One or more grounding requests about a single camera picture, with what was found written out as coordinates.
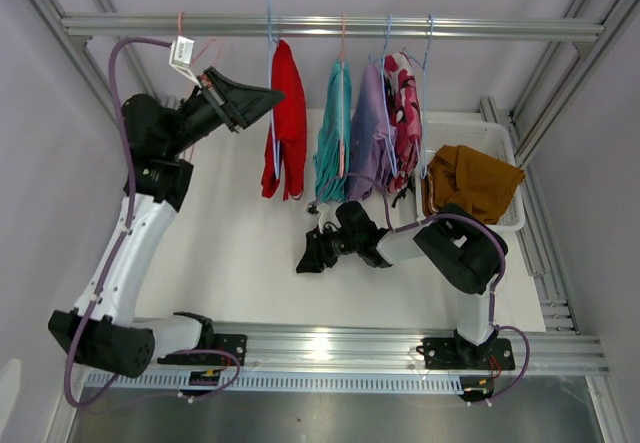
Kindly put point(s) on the empty light blue hanger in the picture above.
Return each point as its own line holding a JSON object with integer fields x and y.
{"x": 424, "y": 66}

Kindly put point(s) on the aluminium hanging rail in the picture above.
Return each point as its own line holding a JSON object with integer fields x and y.
{"x": 251, "y": 25}

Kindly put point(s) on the purple trousers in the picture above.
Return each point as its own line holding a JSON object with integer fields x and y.
{"x": 372, "y": 137}

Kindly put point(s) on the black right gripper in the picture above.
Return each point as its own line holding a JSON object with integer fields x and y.
{"x": 317, "y": 255}

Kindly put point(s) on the pink floral trousers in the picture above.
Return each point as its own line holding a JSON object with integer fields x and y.
{"x": 405, "y": 118}

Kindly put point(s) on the blue hanger with purple trousers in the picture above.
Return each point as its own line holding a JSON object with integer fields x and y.
{"x": 381, "y": 62}

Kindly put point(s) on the red trousers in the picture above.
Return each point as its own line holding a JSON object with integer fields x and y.
{"x": 290, "y": 129}

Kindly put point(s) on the pink hanger with teal trousers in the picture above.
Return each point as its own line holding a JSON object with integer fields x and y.
{"x": 342, "y": 146}

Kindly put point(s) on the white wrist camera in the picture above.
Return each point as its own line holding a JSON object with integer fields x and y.
{"x": 318, "y": 211}
{"x": 181, "y": 52}

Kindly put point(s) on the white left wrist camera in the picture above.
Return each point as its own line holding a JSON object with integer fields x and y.
{"x": 181, "y": 52}

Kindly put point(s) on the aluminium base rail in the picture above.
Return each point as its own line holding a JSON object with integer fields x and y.
{"x": 299, "y": 348}

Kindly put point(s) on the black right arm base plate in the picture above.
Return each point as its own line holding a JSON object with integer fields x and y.
{"x": 447, "y": 353}

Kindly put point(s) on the white slotted cable duct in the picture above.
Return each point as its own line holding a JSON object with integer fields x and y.
{"x": 296, "y": 382}

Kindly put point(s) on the left aluminium frame post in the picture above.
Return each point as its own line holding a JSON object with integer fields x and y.
{"x": 52, "y": 13}

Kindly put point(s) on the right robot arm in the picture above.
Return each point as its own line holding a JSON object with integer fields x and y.
{"x": 469, "y": 255}

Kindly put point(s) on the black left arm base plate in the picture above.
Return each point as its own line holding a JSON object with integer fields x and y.
{"x": 234, "y": 344}

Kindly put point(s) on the brown trousers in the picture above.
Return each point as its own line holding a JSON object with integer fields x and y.
{"x": 479, "y": 184}

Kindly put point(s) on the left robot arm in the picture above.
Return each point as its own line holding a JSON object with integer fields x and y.
{"x": 100, "y": 331}

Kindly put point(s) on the teal trousers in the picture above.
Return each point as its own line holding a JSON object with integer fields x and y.
{"x": 328, "y": 185}

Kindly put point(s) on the white plastic mesh basket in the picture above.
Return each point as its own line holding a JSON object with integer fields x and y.
{"x": 489, "y": 138}

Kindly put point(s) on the aluminium frame post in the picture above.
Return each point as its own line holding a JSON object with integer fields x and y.
{"x": 559, "y": 76}
{"x": 52, "y": 13}

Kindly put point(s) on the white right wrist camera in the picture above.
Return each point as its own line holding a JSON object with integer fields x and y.
{"x": 318, "y": 211}

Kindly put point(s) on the right aluminium frame post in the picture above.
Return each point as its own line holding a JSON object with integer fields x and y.
{"x": 559, "y": 76}

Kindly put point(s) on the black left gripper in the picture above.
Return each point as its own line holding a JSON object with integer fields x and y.
{"x": 243, "y": 104}

